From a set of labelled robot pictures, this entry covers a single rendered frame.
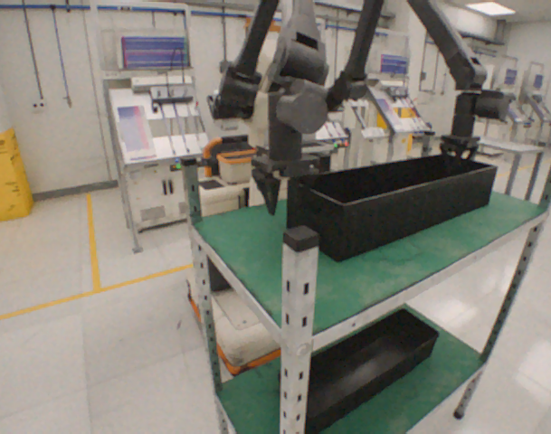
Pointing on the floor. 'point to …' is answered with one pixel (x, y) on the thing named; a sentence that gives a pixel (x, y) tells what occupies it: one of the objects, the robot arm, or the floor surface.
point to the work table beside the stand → (516, 160)
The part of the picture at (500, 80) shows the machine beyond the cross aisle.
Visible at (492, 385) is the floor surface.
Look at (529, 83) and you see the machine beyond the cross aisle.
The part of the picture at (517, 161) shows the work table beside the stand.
